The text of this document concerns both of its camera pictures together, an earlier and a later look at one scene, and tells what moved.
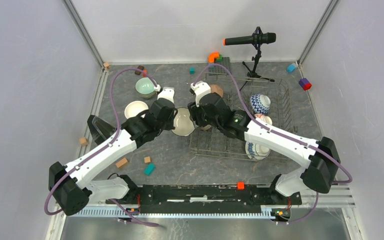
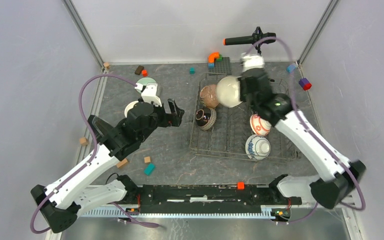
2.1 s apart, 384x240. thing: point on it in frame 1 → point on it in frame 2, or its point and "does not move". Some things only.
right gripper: [195, 112] → [242, 96]
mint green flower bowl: [144, 88] does not move
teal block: [149, 169] does not move
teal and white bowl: [183, 124] → [228, 91]
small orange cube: [240, 185] does not move
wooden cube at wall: [83, 141] does not move
